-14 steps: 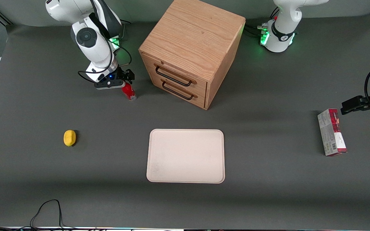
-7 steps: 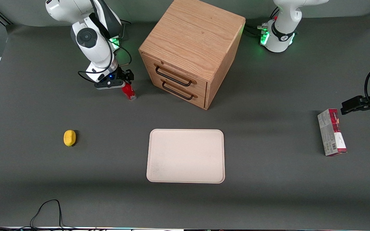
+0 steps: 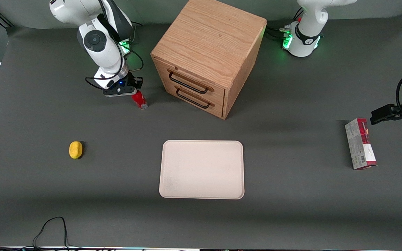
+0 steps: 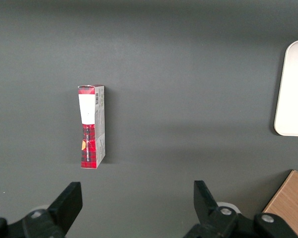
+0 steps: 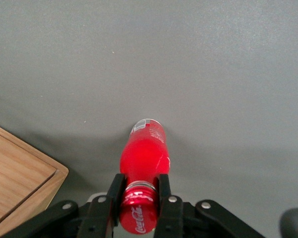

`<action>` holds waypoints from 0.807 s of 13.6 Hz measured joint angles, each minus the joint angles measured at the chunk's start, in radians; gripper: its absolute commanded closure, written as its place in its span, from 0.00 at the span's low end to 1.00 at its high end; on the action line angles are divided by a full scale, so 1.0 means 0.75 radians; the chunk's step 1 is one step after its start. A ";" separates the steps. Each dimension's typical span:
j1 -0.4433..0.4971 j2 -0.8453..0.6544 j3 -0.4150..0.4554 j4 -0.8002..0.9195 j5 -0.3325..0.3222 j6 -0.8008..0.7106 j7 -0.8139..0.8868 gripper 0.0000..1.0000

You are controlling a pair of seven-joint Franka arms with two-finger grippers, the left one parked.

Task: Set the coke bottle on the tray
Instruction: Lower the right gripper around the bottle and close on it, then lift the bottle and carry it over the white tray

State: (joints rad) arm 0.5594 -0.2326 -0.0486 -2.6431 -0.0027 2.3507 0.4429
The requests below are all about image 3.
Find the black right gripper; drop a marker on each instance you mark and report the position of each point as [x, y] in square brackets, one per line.
[133, 83]

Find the red coke bottle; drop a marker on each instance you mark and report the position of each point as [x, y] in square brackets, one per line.
[141, 101]

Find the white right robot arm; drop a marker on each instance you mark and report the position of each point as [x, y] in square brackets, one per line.
[99, 45]

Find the cream rectangular tray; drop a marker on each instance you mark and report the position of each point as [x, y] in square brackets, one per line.
[201, 169]

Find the red tartan cardboard box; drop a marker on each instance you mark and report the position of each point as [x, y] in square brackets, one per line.
[358, 146]

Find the wooden drawer front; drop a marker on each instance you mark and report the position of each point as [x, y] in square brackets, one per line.
[219, 94]
[218, 111]

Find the wooden drawer cabinet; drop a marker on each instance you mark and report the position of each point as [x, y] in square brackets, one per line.
[208, 38]

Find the yellow lemon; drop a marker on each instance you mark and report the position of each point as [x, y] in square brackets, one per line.
[75, 150]

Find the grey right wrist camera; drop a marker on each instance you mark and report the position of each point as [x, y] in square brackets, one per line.
[113, 92]

